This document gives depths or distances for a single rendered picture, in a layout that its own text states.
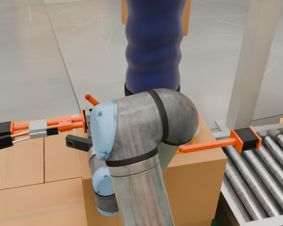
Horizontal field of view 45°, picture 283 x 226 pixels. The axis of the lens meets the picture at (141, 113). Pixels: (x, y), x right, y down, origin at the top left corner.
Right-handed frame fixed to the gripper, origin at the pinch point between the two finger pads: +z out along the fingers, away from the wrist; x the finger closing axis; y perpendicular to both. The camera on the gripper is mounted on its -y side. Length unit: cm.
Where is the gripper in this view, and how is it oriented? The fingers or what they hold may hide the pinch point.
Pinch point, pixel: (86, 121)
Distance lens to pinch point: 141.2
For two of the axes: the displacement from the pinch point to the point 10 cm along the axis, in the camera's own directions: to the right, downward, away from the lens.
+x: 0.1, -8.1, -5.8
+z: -2.5, -5.6, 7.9
